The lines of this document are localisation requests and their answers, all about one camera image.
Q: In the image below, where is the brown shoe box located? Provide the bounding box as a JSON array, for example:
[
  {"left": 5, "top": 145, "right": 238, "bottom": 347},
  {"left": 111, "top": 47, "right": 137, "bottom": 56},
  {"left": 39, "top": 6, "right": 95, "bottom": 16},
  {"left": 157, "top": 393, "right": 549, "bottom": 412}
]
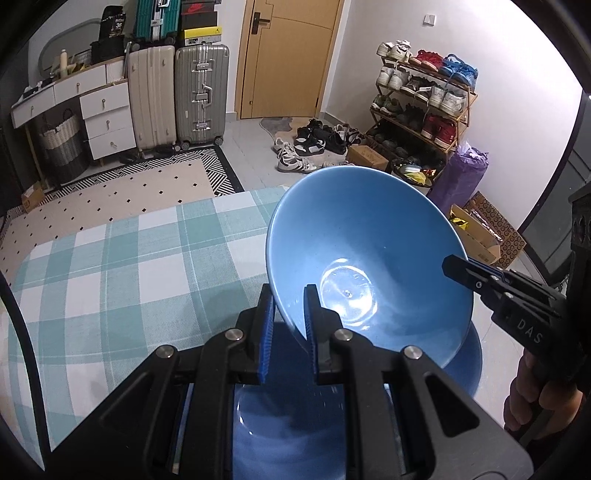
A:
[{"left": 346, "top": 145, "right": 390, "bottom": 172}]

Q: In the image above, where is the silver suitcase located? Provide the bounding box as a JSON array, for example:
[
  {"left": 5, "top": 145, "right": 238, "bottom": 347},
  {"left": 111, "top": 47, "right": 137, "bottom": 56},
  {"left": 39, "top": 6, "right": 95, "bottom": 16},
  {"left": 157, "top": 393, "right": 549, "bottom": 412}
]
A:
[{"left": 174, "top": 44, "right": 230, "bottom": 149}]

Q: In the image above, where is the small cardboard box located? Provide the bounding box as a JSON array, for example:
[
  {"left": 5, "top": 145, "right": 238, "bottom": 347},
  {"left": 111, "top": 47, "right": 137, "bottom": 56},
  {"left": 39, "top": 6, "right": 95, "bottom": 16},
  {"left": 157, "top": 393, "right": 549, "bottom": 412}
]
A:
[{"left": 21, "top": 181, "right": 47, "bottom": 213}]

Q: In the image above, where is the purple bag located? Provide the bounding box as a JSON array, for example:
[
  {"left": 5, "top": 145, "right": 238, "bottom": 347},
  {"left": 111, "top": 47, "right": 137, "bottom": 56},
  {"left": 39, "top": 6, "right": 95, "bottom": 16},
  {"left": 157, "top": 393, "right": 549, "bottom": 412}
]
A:
[{"left": 427, "top": 143, "right": 489, "bottom": 216}]

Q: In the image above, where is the black storage box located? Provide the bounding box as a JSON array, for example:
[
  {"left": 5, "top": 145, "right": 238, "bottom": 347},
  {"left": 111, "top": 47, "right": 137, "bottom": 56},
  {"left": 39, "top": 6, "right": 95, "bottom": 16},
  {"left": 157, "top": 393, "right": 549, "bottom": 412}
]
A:
[{"left": 90, "top": 39, "right": 126, "bottom": 65}]

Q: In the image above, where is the loose sneakers group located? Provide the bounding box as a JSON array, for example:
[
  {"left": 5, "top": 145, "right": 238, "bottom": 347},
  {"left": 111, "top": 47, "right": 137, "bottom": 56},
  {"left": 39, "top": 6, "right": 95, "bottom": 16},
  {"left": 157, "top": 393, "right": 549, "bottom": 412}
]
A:
[{"left": 272, "top": 119, "right": 366, "bottom": 175}]

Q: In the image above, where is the teal suitcase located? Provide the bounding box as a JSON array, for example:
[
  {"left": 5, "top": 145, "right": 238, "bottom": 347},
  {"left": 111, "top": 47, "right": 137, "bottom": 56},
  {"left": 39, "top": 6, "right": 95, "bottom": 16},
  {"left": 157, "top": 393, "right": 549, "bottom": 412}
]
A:
[{"left": 135, "top": 0, "right": 181, "bottom": 45}]

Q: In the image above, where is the patterned floor rug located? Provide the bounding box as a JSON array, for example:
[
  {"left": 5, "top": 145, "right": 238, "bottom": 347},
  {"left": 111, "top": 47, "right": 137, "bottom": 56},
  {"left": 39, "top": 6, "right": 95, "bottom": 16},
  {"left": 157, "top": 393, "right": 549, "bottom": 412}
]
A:
[{"left": 0, "top": 147, "right": 245, "bottom": 273}]

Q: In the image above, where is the beige suitcase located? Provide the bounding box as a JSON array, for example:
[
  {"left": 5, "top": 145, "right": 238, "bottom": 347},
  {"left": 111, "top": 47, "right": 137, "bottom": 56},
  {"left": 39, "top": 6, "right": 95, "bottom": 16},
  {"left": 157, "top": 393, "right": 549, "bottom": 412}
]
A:
[{"left": 127, "top": 44, "right": 179, "bottom": 154}]

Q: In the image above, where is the grey door mat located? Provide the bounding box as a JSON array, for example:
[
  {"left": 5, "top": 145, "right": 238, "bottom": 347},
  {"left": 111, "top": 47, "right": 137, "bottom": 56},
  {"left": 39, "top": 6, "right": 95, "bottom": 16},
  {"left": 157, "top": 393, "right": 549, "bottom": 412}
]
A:
[{"left": 260, "top": 117, "right": 297, "bottom": 136}]

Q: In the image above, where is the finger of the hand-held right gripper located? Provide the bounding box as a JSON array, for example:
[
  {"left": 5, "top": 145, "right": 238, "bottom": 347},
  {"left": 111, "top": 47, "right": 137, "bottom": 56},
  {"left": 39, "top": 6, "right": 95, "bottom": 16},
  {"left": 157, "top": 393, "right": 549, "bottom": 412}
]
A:
[
  {"left": 466, "top": 260, "right": 568, "bottom": 305},
  {"left": 442, "top": 255, "right": 511, "bottom": 311}
]

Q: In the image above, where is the person's right hand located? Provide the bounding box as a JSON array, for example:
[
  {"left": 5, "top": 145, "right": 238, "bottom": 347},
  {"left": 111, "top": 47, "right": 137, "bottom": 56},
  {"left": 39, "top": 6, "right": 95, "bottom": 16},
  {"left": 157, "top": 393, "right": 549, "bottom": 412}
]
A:
[{"left": 503, "top": 354, "right": 583, "bottom": 440}]

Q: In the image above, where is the oval wall mirror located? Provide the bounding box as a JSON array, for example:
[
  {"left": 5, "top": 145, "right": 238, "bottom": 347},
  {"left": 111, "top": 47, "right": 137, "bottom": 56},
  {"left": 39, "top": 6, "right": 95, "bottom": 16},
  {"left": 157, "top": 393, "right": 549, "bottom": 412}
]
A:
[{"left": 39, "top": 18, "right": 101, "bottom": 80}]

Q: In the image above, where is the wooden shoe rack with shoes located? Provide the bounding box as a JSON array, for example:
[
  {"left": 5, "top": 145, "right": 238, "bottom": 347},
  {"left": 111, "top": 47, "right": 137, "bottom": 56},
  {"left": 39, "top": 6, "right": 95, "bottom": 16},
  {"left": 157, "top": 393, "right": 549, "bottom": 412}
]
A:
[{"left": 372, "top": 41, "right": 476, "bottom": 160}]

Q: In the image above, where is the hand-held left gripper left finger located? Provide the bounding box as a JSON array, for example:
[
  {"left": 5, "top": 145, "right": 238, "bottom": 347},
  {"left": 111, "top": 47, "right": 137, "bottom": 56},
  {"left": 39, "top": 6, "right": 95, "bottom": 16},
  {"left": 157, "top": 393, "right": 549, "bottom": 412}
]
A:
[{"left": 60, "top": 284, "right": 275, "bottom": 480}]

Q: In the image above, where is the blue bowl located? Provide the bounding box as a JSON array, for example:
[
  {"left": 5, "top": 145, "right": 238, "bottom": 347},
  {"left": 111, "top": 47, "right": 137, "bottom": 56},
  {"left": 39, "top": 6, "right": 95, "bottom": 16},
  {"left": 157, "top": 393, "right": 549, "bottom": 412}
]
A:
[
  {"left": 231, "top": 318, "right": 483, "bottom": 480},
  {"left": 266, "top": 166, "right": 475, "bottom": 367}
]

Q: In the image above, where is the yellow and black box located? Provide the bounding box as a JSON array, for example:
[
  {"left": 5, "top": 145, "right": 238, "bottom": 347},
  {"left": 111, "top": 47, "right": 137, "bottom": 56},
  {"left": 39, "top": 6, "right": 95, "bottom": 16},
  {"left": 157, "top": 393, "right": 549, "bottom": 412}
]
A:
[{"left": 182, "top": 25, "right": 219, "bottom": 47}]

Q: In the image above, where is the white dresser with drawers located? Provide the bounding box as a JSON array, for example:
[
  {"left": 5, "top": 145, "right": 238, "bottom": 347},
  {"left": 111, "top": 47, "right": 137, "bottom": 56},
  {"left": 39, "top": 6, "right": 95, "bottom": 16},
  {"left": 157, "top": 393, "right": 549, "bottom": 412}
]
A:
[{"left": 10, "top": 60, "right": 138, "bottom": 161}]

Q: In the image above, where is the patterned open cardboard box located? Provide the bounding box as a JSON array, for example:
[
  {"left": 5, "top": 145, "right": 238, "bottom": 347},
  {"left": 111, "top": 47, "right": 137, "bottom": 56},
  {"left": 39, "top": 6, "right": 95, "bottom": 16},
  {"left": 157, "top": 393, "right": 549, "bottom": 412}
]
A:
[{"left": 450, "top": 191, "right": 527, "bottom": 269}]

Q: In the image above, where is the black bag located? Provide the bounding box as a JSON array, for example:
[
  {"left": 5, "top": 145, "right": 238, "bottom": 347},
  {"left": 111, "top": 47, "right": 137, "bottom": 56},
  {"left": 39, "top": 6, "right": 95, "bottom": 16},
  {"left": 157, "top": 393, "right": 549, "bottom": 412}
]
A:
[{"left": 99, "top": 6, "right": 127, "bottom": 41}]

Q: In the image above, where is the woven laundry basket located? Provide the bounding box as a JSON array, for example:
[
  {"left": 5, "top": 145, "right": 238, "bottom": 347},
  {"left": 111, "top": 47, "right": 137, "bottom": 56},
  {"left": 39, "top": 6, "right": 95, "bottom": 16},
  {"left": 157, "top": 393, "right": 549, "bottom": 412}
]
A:
[{"left": 37, "top": 109, "right": 89, "bottom": 182}]

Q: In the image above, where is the yellow plastic bag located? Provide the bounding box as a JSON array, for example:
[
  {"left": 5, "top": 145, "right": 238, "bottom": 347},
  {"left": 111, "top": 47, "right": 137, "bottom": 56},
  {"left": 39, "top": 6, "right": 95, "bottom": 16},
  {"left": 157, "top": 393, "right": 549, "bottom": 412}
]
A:
[{"left": 392, "top": 159, "right": 435, "bottom": 186}]

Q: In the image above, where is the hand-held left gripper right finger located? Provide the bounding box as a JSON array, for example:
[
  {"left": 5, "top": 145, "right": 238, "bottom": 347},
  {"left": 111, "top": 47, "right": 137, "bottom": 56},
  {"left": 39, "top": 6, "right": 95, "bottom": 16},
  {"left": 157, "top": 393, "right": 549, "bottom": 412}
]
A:
[{"left": 302, "top": 284, "right": 532, "bottom": 480}]

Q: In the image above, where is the wooden door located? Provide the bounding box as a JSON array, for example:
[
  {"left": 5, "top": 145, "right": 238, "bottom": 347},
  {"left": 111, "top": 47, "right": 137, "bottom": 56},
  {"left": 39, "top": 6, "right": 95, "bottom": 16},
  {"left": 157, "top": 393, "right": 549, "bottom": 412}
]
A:
[{"left": 235, "top": 0, "right": 345, "bottom": 121}]

